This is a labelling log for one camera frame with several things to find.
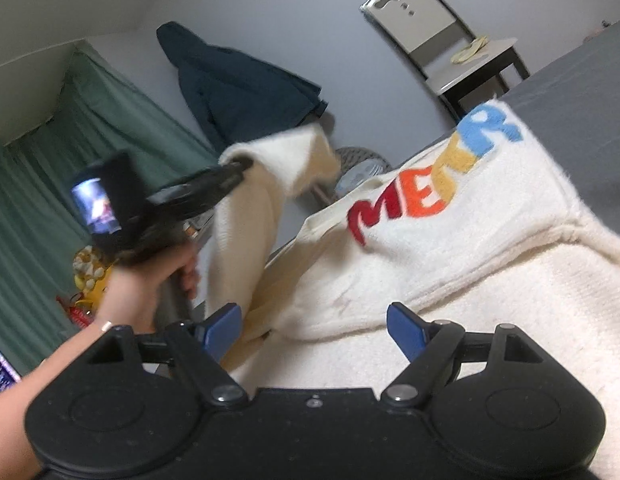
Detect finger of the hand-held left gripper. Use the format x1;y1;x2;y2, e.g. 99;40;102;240
144;157;256;216

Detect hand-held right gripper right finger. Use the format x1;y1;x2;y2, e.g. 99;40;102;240
380;301;543;403

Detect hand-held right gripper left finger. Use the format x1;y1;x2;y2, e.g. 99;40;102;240
87;302;251;403

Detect white knit sweater coloured letters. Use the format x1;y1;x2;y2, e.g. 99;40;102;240
205;100;620;480

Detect person's left forearm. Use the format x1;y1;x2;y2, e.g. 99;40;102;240
0;321;140;480

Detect person's left hand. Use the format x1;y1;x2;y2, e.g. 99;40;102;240
102;245;201;334

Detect tan monkey plush toy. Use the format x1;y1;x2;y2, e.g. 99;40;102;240
72;245;113;291

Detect green curtain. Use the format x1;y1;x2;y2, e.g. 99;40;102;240
0;40;221;377

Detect dark teal jacket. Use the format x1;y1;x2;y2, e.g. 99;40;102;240
156;21;330;154

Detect red snack bag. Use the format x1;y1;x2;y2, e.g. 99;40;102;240
57;294;98;329

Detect grey round massage cushion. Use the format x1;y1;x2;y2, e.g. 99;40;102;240
310;146;393;207

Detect white bucket with bag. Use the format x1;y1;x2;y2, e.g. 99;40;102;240
335;161;387;197

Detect laptop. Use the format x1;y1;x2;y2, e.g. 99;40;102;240
0;344;22;399

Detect yellow cloth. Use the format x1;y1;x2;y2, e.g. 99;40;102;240
451;35;491;65

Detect white chair with black frame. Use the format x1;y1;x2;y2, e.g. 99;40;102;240
360;0;532;122

